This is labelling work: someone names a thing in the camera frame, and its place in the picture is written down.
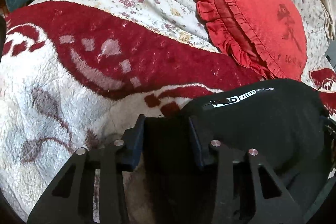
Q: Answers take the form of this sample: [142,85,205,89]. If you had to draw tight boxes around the red white floral fleece blanket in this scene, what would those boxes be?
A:
[1,1,335,223]

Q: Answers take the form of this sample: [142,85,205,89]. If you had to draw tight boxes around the red heart ruffled pillow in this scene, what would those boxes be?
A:
[195,0,307,81]

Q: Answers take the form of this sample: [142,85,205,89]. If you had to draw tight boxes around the black pants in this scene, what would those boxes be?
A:
[143,79,335,223]

